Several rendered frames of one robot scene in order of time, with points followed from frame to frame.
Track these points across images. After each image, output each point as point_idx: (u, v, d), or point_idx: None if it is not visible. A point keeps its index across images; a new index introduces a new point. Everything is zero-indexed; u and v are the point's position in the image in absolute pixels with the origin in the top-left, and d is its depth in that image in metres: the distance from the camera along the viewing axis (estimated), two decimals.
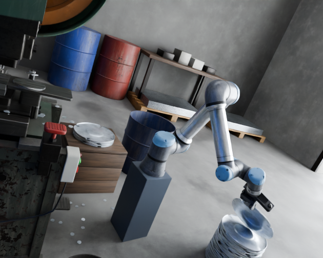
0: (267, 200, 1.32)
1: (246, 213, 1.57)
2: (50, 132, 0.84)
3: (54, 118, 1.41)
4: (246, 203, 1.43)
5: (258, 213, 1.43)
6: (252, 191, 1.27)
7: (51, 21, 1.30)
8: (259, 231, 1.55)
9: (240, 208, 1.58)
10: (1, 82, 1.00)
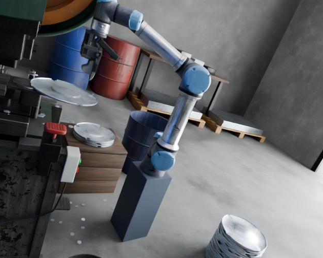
0: None
1: (73, 94, 1.15)
2: (50, 132, 0.84)
3: (54, 118, 1.41)
4: (86, 66, 1.12)
5: (73, 86, 1.28)
6: (104, 25, 1.06)
7: None
8: (42, 86, 1.10)
9: (83, 99, 1.17)
10: (1, 82, 1.00)
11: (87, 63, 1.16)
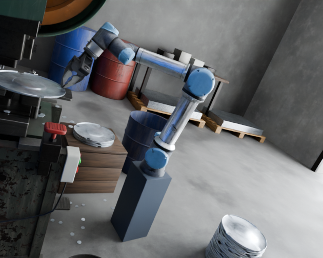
0: (88, 66, 1.14)
1: (36, 86, 1.08)
2: (50, 132, 0.84)
3: (54, 118, 1.41)
4: None
5: (42, 79, 1.21)
6: (90, 41, 1.16)
7: (51, 21, 1.30)
8: (2, 79, 1.03)
9: (48, 91, 1.09)
10: None
11: None
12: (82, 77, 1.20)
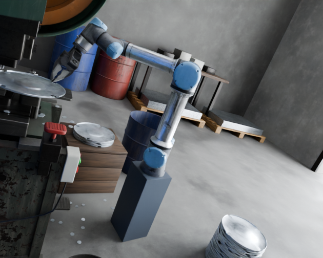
0: (77, 60, 1.17)
1: (33, 81, 1.12)
2: (50, 132, 0.84)
3: (54, 118, 1.41)
4: None
5: None
6: (79, 36, 1.18)
7: (57, 20, 1.31)
8: (43, 93, 1.05)
9: (29, 79, 1.16)
10: None
11: None
12: (72, 71, 1.23)
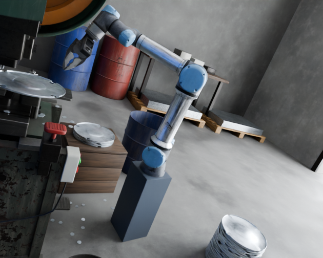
0: (90, 48, 1.16)
1: (20, 79, 1.08)
2: (50, 132, 0.84)
3: (54, 118, 1.41)
4: None
5: (32, 95, 0.99)
6: (92, 23, 1.18)
7: None
8: (49, 84, 1.17)
9: (6, 79, 1.05)
10: None
11: None
12: (84, 60, 1.22)
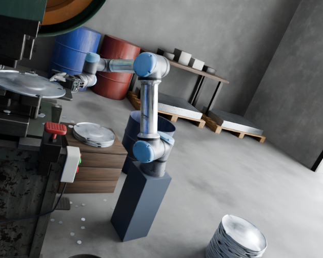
0: None
1: (21, 82, 1.05)
2: (50, 132, 0.84)
3: (54, 118, 1.41)
4: None
5: (59, 94, 1.10)
6: None
7: None
8: (28, 77, 1.16)
9: (17, 87, 1.01)
10: None
11: (63, 79, 1.25)
12: (61, 72, 1.28)
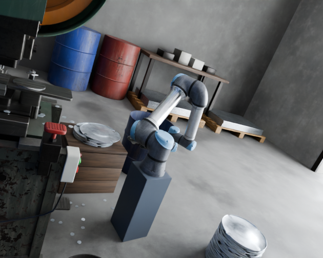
0: None
1: (96, 129, 1.84)
2: (50, 132, 0.84)
3: (54, 118, 1.41)
4: (135, 143, 1.84)
5: (99, 141, 1.72)
6: None
7: None
8: (112, 132, 1.90)
9: (88, 129, 1.82)
10: (1, 82, 1.00)
11: None
12: None
